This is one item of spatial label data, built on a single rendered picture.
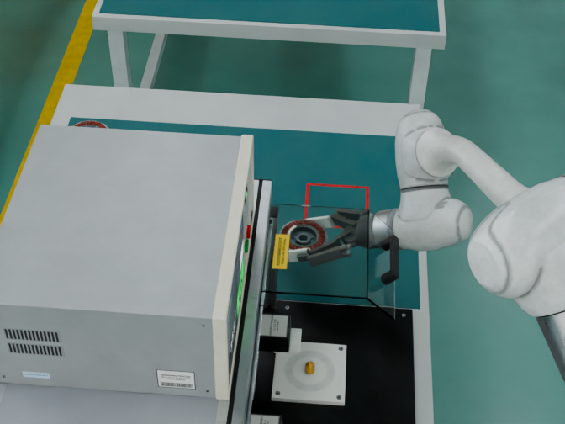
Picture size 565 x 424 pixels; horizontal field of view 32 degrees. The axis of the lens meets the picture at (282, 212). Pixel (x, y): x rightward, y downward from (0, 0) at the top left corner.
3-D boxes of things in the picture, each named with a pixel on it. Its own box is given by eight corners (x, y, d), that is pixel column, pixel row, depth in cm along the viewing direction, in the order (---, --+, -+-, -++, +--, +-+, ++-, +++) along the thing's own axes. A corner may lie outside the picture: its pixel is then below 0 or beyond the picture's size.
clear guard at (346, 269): (393, 231, 208) (396, 210, 203) (394, 320, 190) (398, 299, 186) (237, 221, 209) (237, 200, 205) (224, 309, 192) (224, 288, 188)
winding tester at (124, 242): (254, 215, 194) (253, 134, 180) (229, 400, 163) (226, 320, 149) (55, 203, 196) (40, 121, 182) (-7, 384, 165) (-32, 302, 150)
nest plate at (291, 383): (345, 348, 215) (346, 344, 214) (344, 405, 204) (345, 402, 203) (277, 343, 216) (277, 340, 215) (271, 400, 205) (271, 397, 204)
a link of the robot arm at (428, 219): (417, 251, 218) (411, 192, 219) (483, 246, 209) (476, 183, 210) (392, 253, 209) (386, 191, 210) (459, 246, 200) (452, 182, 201)
